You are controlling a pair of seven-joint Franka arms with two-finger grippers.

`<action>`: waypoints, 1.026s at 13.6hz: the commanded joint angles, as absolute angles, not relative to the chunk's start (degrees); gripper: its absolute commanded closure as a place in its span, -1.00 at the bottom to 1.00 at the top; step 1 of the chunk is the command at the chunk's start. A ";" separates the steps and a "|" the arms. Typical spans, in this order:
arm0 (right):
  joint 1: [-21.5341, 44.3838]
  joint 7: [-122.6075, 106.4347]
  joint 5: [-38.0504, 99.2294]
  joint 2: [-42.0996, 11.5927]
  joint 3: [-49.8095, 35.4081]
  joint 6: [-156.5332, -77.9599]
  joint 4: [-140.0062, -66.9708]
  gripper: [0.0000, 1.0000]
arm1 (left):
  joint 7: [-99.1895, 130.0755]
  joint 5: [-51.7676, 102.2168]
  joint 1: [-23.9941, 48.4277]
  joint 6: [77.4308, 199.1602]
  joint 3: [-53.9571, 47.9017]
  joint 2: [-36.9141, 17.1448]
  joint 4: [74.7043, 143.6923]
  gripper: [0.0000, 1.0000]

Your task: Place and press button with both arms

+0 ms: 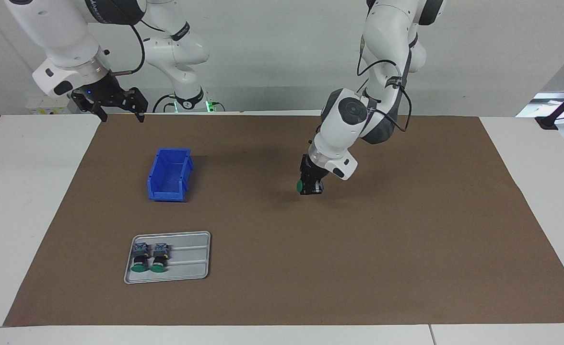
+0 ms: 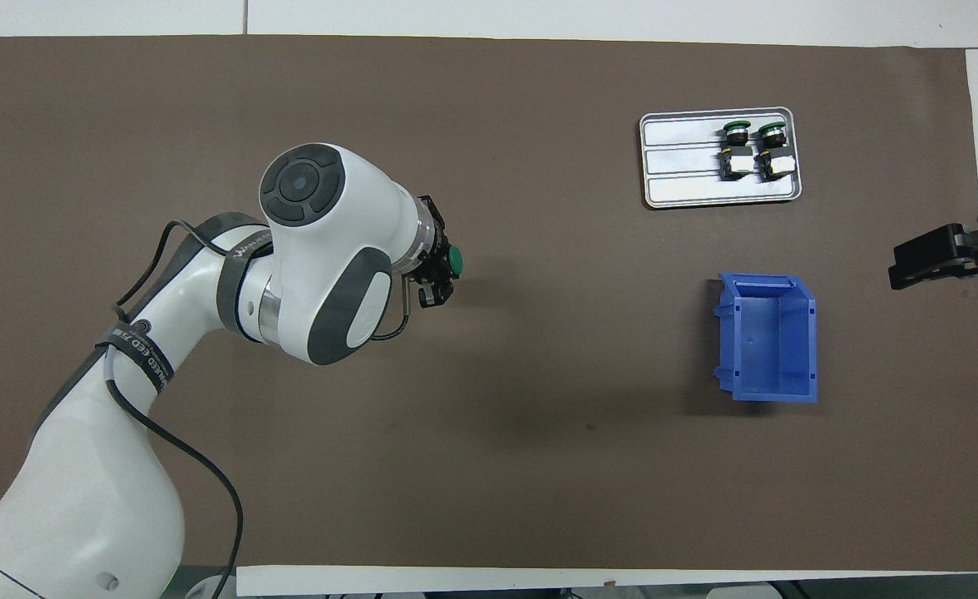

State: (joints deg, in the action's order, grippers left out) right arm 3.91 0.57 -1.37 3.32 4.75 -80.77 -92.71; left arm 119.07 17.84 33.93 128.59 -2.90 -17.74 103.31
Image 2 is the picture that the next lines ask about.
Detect black velcro cable strap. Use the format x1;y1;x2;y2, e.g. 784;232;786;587
92;319;175;394
216;226;278;335

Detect silver metal tray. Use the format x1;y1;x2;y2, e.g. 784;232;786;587
639;106;803;210

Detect brown table mat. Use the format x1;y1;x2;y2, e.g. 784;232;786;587
0;35;978;573

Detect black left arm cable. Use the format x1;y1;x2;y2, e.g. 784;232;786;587
106;220;411;599

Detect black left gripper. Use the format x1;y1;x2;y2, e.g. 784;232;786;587
414;196;456;310

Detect blue plastic storage bin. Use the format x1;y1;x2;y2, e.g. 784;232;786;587
712;273;819;404

